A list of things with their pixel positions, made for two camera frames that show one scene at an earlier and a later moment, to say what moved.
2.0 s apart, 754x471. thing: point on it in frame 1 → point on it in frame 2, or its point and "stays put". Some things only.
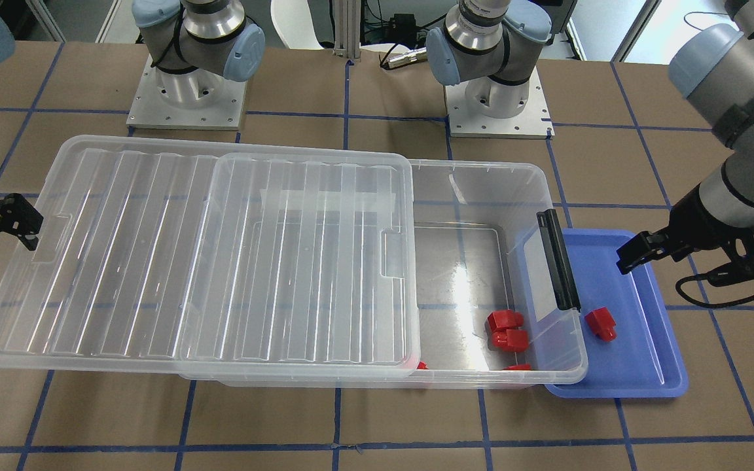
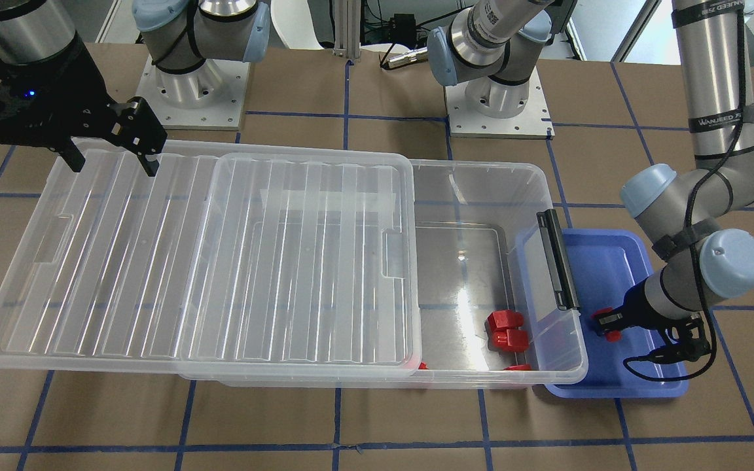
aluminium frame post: x=347 y=28 stays put
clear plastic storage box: x=491 y=314 stays put
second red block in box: x=511 y=340 stays put
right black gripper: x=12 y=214 → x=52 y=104
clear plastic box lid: x=158 y=257 stays put
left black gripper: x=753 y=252 → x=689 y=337
